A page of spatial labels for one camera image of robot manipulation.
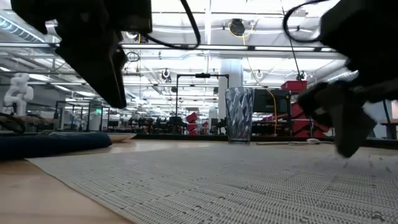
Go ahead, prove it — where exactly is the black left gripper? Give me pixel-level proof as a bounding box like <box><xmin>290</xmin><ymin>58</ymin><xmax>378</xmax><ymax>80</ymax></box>
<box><xmin>11</xmin><ymin>0</ymin><xmax>153</xmax><ymax>109</ymax></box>

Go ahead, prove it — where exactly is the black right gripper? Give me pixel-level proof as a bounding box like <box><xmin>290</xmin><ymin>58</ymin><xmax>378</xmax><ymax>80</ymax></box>
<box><xmin>298</xmin><ymin>0</ymin><xmax>398</xmax><ymax>127</ymax></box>

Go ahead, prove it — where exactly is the clear faceted drinking glass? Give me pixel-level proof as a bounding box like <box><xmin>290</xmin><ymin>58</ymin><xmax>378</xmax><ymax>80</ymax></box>
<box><xmin>224</xmin><ymin>86</ymin><xmax>255</xmax><ymax>144</ymax></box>

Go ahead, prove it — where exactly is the dark blue cloth napkin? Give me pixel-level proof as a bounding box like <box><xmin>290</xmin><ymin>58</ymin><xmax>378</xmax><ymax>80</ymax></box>
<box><xmin>0</xmin><ymin>131</ymin><xmax>113</xmax><ymax>162</ymax></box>

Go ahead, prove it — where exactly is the grey woven placemat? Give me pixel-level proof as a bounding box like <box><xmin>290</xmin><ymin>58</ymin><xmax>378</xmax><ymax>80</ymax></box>
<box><xmin>26</xmin><ymin>143</ymin><xmax>398</xmax><ymax>224</ymax></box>

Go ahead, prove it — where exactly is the large red bin stack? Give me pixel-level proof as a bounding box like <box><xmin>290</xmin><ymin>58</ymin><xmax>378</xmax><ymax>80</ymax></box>
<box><xmin>290</xmin><ymin>102</ymin><xmax>331</xmax><ymax>138</ymax></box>

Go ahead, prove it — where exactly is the single red bin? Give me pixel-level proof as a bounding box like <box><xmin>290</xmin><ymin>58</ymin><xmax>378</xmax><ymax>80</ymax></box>
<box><xmin>281</xmin><ymin>80</ymin><xmax>308</xmax><ymax>93</ymax></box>

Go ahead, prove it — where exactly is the black slanted pole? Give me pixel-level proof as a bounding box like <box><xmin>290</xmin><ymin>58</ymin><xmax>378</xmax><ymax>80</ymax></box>
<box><xmin>382</xmin><ymin>99</ymin><xmax>397</xmax><ymax>140</ymax></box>

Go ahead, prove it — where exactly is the silver spoon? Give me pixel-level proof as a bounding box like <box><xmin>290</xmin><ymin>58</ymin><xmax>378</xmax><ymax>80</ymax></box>
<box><xmin>289</xmin><ymin>138</ymin><xmax>334</xmax><ymax>146</ymax></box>

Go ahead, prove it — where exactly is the dark cluttered workbench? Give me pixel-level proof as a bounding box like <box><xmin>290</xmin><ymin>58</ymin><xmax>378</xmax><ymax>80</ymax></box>
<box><xmin>127</xmin><ymin>115</ymin><xmax>187</xmax><ymax>134</ymax></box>

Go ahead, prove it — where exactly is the wooden workbench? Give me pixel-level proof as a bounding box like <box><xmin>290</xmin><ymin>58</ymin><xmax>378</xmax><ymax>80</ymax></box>
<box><xmin>15</xmin><ymin>115</ymin><xmax>60</xmax><ymax>124</ymax></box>

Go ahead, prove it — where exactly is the white pillar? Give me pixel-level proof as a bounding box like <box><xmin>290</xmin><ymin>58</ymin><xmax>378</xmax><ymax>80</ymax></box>
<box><xmin>217</xmin><ymin>58</ymin><xmax>244</xmax><ymax>121</ymax></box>

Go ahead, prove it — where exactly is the black gantry stand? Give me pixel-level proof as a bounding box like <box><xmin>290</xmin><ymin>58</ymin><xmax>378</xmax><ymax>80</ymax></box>
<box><xmin>175</xmin><ymin>73</ymin><xmax>230</xmax><ymax>118</ymax></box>

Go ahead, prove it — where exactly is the small red bin stack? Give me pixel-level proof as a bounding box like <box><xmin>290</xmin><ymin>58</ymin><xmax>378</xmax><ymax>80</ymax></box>
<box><xmin>185</xmin><ymin>111</ymin><xmax>210</xmax><ymax>135</ymax></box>

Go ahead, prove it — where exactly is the black hanging cable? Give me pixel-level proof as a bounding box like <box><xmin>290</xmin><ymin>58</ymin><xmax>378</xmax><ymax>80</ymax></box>
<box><xmin>280</xmin><ymin>0</ymin><xmax>306</xmax><ymax>81</ymax></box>

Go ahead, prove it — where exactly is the black rack frame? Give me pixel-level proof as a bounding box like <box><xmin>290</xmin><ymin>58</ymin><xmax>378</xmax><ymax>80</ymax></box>
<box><xmin>54</xmin><ymin>101</ymin><xmax>111</xmax><ymax>131</ymax></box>

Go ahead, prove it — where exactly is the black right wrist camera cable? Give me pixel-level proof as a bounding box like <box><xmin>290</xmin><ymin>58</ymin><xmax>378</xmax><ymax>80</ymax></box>
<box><xmin>282</xmin><ymin>0</ymin><xmax>327</xmax><ymax>44</ymax></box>

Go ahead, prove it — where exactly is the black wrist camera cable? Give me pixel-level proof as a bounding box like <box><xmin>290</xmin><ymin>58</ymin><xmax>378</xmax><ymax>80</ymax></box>
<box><xmin>282</xmin><ymin>0</ymin><xmax>327</xmax><ymax>44</ymax></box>
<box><xmin>144</xmin><ymin>0</ymin><xmax>201</xmax><ymax>50</ymax></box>

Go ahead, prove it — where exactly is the black left wrist camera cable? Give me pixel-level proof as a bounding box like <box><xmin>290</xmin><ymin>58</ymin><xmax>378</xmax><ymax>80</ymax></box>
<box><xmin>144</xmin><ymin>0</ymin><xmax>201</xmax><ymax>50</ymax></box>

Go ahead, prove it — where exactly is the thick black looped cable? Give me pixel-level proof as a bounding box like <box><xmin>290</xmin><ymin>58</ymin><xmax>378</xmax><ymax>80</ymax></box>
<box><xmin>0</xmin><ymin>112</ymin><xmax>27</xmax><ymax>134</ymax></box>

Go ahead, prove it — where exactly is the black round overhead camera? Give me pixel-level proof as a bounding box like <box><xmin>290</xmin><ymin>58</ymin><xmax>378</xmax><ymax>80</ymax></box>
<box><xmin>229</xmin><ymin>18</ymin><xmax>246</xmax><ymax>37</ymax></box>

